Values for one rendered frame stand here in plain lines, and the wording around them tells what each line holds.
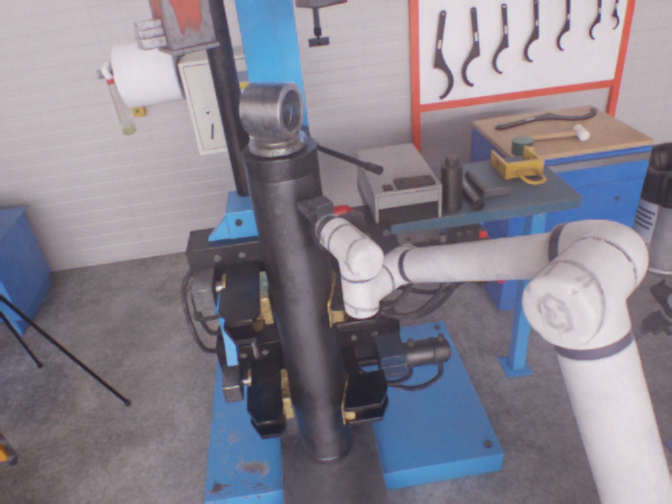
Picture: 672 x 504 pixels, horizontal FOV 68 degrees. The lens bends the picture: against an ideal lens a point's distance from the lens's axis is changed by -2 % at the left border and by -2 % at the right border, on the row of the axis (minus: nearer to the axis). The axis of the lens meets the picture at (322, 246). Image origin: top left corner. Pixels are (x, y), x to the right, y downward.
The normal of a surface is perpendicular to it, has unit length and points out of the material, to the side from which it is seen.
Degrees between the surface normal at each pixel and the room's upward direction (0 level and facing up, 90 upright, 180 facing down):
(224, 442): 0
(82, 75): 90
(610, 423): 81
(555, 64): 90
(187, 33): 90
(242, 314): 0
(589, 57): 90
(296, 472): 0
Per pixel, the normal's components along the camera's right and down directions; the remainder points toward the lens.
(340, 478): -0.11, -0.84
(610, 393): -0.22, 0.30
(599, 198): 0.11, 0.53
